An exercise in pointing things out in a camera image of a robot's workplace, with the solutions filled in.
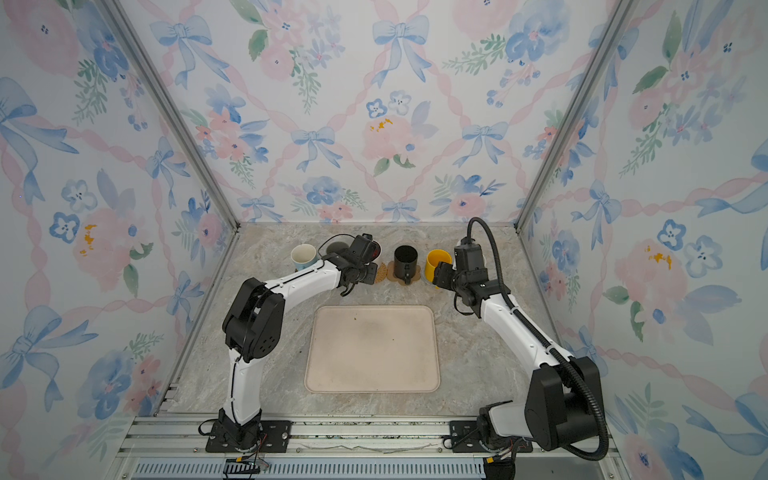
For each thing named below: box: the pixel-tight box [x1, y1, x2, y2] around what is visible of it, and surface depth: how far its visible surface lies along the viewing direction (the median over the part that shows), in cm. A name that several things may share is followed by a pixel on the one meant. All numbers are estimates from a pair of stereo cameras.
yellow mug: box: [425, 249, 453, 282], surface depth 100 cm
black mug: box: [394, 244, 418, 285], surface depth 100 cm
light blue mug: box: [290, 243, 319, 271], surface depth 100 cm
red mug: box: [372, 239, 382, 262], surface depth 84 cm
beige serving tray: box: [304, 305, 441, 393], surface depth 90 cm
